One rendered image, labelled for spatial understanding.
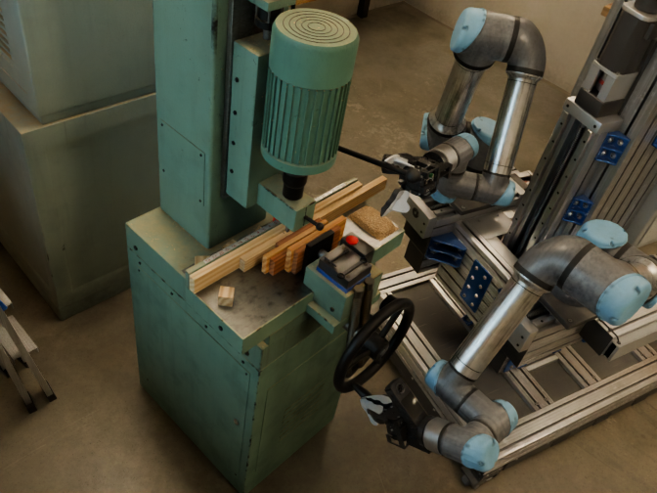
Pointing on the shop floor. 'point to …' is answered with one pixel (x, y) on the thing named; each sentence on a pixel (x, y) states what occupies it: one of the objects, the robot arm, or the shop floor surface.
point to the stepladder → (18, 348)
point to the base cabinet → (230, 383)
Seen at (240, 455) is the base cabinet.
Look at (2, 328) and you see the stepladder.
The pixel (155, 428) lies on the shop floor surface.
